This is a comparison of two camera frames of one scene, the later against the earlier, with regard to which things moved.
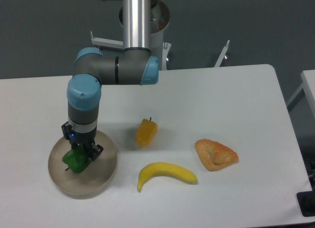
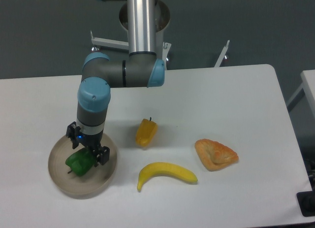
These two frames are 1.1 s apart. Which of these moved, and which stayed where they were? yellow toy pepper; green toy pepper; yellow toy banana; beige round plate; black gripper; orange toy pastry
Moved: black gripper; green toy pepper
Stayed: beige round plate; orange toy pastry; yellow toy banana; yellow toy pepper
